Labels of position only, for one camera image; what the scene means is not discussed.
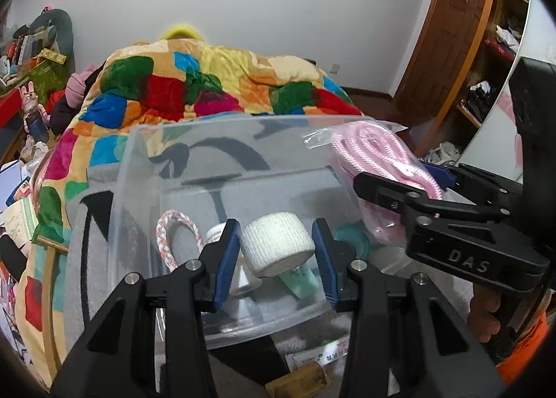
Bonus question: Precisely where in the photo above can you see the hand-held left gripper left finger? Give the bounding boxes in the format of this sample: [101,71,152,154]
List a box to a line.
[51,218,242,398]

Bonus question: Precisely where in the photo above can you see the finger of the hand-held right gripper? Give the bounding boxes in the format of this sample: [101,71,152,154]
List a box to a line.
[419,158,526,210]
[353,172,513,225]

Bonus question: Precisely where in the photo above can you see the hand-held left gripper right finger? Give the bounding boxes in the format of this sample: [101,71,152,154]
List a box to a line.
[311,218,507,398]

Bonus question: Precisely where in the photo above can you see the white bandage roll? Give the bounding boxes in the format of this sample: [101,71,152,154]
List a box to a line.
[240,212,316,278]

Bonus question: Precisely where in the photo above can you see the clear plastic container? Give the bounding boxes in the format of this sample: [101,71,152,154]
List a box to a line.
[106,114,418,349]

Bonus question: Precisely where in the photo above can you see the person's right forearm orange sleeve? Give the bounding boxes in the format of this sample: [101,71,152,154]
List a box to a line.
[495,287,556,387]

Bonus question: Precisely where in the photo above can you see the person's right hand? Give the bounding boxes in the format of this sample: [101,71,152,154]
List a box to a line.
[467,284,518,343]

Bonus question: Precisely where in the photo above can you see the green packet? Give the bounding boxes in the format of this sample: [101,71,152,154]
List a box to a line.
[278,265,323,300]

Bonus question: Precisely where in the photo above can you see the teal round plastic object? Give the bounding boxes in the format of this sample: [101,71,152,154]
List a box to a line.
[332,225,371,260]

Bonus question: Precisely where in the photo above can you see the white label card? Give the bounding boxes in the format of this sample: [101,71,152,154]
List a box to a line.
[284,334,351,371]

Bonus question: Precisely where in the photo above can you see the wooden block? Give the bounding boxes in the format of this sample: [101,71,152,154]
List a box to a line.
[264,364,329,397]

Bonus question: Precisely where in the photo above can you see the wooden wardrobe shelves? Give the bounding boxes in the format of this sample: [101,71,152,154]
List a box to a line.
[455,0,534,130]

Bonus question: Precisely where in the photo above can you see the brown wooden door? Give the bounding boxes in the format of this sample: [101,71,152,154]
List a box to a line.
[392,0,497,122]

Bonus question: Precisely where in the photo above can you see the white wardrobe door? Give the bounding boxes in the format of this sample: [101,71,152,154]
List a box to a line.
[458,0,556,184]

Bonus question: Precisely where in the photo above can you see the colourful patchwork blanket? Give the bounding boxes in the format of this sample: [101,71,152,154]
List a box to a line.
[24,38,366,387]

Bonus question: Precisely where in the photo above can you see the pink knitted hat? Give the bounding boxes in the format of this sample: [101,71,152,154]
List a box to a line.
[64,63,101,109]

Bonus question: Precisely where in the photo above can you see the yellow pillow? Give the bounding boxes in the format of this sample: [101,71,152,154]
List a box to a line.
[158,23,206,42]

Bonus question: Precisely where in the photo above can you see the pink bunny toy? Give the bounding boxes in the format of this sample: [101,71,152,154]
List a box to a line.
[19,80,49,122]

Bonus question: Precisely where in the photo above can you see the grey plush toy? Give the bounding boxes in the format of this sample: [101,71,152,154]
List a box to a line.
[12,8,74,65]

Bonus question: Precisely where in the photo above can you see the pink white braided rope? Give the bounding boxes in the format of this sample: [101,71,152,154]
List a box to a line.
[155,209,205,275]

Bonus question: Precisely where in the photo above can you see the wooden frame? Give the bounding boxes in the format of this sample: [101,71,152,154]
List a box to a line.
[36,234,71,378]

